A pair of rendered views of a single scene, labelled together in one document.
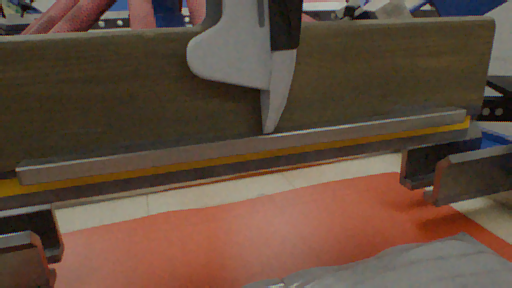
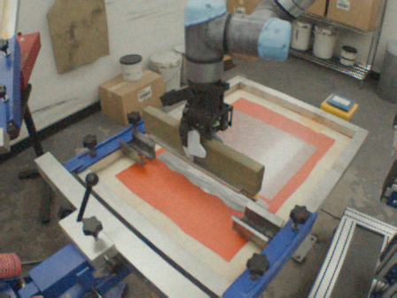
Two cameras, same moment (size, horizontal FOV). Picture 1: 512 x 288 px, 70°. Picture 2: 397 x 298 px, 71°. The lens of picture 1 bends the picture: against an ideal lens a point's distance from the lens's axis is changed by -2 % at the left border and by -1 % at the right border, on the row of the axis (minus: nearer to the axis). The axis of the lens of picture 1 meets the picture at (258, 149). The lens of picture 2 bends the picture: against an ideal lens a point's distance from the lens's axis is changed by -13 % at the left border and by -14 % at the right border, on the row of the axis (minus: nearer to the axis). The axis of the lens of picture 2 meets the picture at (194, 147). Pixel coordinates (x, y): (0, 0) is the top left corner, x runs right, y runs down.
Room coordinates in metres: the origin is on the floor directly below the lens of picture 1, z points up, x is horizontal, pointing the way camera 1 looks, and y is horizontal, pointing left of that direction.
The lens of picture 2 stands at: (0.54, 0.50, 1.57)
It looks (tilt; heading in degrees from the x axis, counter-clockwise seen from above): 39 degrees down; 240
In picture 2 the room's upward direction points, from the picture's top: straight up
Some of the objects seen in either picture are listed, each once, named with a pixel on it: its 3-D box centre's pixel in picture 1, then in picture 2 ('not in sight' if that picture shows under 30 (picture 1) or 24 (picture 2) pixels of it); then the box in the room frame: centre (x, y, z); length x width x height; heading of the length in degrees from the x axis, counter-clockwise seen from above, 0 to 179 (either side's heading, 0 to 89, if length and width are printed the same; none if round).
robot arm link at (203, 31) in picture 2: not in sight; (206, 29); (0.24, 0.02, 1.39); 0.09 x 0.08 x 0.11; 129
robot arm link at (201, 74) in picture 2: not in sight; (205, 66); (0.24, 0.01, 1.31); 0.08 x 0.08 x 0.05
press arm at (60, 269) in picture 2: not in sight; (71, 264); (0.60, 0.10, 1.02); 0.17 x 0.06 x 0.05; 17
